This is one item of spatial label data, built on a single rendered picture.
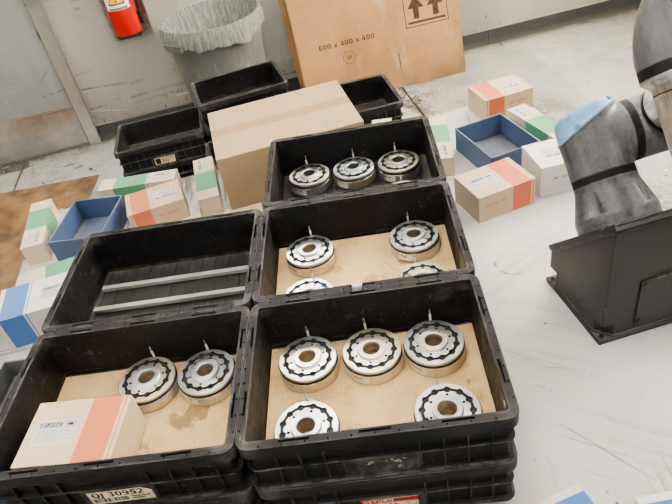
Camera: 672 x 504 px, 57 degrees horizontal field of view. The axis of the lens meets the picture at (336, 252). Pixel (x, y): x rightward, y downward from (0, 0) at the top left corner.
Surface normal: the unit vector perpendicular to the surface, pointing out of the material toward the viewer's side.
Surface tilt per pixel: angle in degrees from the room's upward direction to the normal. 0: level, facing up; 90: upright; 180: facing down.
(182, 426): 0
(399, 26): 76
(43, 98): 90
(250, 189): 90
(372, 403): 0
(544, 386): 0
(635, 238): 90
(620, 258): 90
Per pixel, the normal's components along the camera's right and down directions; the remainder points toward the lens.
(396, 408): -0.16, -0.76
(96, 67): 0.21, 0.59
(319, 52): 0.18, 0.39
